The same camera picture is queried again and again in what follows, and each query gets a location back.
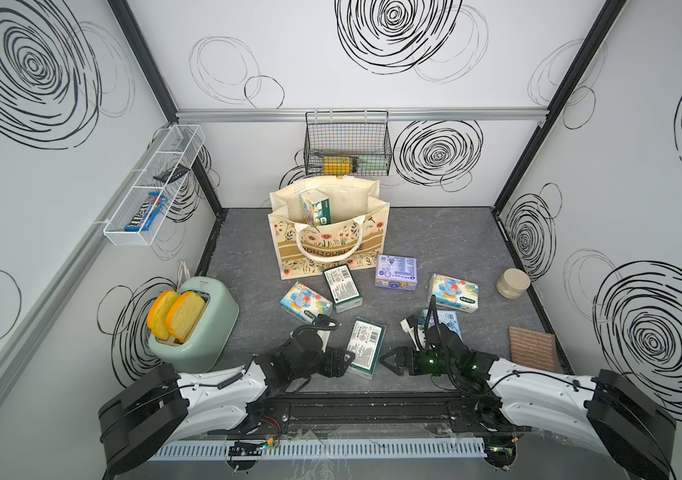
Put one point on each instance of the green item in basket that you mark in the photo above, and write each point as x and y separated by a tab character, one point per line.
373	165

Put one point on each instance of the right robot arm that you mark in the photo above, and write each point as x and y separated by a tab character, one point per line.
606	412

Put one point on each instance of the black wire basket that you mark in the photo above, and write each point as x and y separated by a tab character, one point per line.
344	133

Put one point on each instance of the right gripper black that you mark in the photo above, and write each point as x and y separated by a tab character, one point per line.
400	358

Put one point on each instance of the green toaster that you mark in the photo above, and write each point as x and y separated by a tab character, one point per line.
207	340

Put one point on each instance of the floral canvas tote bag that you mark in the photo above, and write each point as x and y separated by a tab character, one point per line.
355	236

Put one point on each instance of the blue candy packet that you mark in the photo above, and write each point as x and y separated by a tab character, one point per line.
145	215

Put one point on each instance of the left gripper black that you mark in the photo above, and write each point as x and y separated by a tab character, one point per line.
339	368

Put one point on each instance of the yellow toast slice left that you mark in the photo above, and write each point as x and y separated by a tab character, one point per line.
157	316

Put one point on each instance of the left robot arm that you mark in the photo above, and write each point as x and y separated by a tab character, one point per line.
166	405

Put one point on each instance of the green tissue pack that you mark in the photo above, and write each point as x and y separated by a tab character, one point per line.
365	343
343	288

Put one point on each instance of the blue tissue pack upper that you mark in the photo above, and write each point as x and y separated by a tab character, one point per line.
446	317

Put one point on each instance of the black remote control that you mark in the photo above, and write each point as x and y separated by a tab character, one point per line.
172	174

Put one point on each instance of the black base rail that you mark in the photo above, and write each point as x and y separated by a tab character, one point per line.
462	414

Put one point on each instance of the beige round jar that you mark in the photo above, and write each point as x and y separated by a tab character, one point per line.
513	283

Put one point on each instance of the yellow toast slice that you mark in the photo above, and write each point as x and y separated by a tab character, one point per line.
157	316
184	315

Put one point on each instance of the purple tissue pack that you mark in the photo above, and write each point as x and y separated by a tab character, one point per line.
396	273

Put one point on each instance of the yellow item in basket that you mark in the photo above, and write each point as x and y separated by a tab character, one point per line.
338	165

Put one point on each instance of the grey cable duct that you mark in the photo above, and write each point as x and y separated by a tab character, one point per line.
307	449

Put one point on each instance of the yellow toast slice right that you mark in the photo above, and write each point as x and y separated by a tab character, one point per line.
184	315

